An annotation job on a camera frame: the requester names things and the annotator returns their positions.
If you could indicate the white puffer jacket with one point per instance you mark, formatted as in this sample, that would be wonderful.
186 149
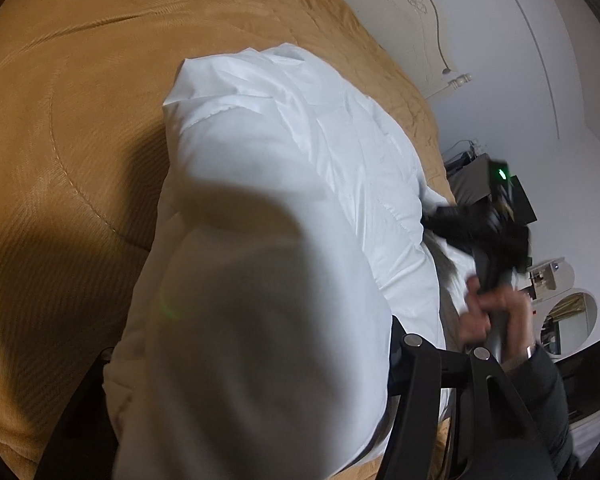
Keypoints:
260 260

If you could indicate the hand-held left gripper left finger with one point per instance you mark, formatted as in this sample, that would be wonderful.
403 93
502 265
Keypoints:
80 420

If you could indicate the person's right hand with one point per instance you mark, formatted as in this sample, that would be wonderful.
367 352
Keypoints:
485 310

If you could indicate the white carved headboard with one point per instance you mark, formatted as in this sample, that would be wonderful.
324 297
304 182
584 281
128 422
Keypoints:
420 25

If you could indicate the black monitor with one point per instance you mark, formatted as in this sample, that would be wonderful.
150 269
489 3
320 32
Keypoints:
524 202

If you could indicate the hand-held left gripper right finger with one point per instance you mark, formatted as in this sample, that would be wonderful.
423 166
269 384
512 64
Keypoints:
422 390

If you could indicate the tan bed blanket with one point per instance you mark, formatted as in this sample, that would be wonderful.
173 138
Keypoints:
80 110

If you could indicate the person's right forearm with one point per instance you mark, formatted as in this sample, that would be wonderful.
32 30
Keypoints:
540 400

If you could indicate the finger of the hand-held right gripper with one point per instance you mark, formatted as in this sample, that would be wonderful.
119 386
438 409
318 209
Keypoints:
437 220

